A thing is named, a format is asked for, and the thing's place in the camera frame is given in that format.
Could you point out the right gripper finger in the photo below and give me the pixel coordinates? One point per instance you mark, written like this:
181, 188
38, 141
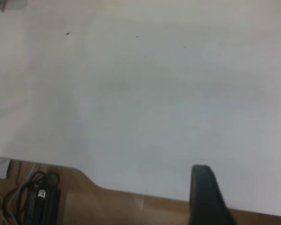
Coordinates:
206, 201

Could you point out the black power box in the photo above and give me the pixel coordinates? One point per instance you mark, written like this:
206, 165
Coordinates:
39, 206

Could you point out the white paper label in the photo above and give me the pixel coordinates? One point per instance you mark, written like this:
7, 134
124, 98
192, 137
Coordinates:
1, 168

